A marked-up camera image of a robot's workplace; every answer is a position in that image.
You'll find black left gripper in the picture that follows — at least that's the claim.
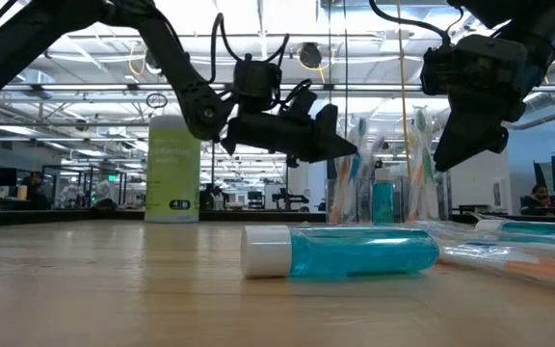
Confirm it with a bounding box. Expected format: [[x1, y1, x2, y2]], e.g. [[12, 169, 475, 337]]
[[220, 103, 358, 164]]

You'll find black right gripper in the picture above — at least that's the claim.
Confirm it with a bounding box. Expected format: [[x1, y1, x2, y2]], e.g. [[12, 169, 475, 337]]
[[434, 93, 528, 173]]

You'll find purple toothbrush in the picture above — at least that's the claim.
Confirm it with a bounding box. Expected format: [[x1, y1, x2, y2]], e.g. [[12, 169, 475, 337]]
[[366, 136, 385, 170]]

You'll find green toothbrush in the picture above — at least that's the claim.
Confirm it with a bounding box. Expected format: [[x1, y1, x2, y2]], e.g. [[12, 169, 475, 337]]
[[414, 106, 436, 223]]

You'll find small blue mouthwash bottle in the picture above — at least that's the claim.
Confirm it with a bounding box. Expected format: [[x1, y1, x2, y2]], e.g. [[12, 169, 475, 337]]
[[239, 225, 441, 281], [371, 166, 396, 225]]

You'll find white building column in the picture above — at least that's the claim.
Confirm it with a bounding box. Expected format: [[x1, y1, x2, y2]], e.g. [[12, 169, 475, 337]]
[[287, 98, 330, 213]]

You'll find clear acrylic organizer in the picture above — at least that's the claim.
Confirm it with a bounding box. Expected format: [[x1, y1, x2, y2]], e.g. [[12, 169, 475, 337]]
[[324, 166, 453, 227]]

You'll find small black robot machine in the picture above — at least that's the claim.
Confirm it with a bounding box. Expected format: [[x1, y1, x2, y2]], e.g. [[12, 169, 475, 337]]
[[271, 186, 310, 212]]

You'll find person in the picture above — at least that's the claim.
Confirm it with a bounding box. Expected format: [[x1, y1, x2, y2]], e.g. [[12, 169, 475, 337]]
[[520, 184, 555, 216], [20, 171, 52, 211]]

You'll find green wipes canister white lid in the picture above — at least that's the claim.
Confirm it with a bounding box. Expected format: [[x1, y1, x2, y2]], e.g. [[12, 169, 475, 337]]
[[144, 114, 202, 225]]

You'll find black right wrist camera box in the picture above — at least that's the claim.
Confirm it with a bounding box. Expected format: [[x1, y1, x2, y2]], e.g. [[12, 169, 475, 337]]
[[420, 33, 529, 97]]

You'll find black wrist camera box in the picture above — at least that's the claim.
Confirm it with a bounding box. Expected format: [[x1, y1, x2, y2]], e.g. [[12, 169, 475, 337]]
[[420, 33, 529, 97], [232, 58, 282, 113]]

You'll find yellow hanging cable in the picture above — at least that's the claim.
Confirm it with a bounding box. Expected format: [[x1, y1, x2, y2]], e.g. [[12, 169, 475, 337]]
[[395, 0, 411, 180]]

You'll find black ceiling cable reel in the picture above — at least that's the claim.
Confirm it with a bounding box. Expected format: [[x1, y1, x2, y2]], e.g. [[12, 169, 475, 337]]
[[299, 41, 323, 69]]

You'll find black coiled cable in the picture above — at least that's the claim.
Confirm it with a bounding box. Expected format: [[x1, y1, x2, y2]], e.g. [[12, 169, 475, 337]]
[[342, 0, 350, 141]]

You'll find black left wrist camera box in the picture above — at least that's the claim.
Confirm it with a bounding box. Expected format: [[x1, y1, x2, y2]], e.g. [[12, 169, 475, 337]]
[[232, 58, 282, 113]]

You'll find black aluminium table frame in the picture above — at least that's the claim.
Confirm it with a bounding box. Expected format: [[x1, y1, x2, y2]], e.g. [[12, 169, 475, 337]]
[[0, 207, 555, 228]]

